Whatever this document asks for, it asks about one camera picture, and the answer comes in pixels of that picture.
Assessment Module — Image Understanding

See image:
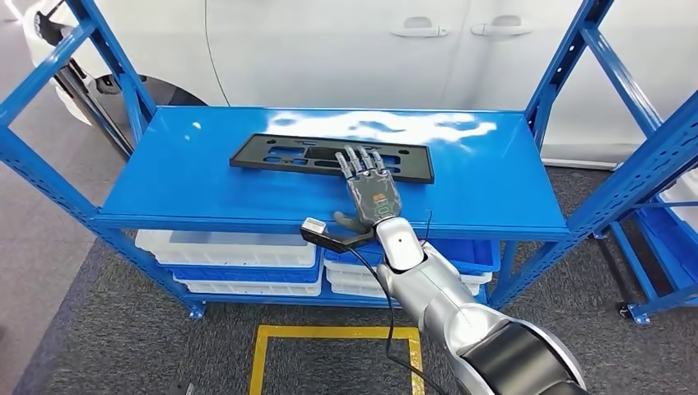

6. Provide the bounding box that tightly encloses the grey metal bar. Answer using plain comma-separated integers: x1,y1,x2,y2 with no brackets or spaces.
53,58,135,159

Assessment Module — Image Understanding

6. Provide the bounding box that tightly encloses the blue plastic bin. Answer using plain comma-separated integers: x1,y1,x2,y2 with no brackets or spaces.
635,204,698,293
324,239,501,274
163,253,323,285

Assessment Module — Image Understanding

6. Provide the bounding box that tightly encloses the blue wheeled shelf rack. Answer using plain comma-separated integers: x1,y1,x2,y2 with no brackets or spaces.
594,163,698,327

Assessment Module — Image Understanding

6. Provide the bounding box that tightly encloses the black plastic frame part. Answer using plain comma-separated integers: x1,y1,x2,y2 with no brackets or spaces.
229,133,435,185

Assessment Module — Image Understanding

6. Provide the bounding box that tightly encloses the clear white plastic bin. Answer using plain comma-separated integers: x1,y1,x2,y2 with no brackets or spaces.
135,229,318,269

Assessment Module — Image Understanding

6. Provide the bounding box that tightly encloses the white car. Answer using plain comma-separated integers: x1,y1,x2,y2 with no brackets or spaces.
21,0,698,170

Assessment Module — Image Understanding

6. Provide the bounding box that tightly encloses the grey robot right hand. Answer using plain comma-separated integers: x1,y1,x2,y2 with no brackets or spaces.
333,144,403,235

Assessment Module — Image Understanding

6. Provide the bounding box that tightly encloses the blue metal shelf rack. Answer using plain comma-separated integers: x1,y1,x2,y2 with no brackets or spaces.
0,0,698,320

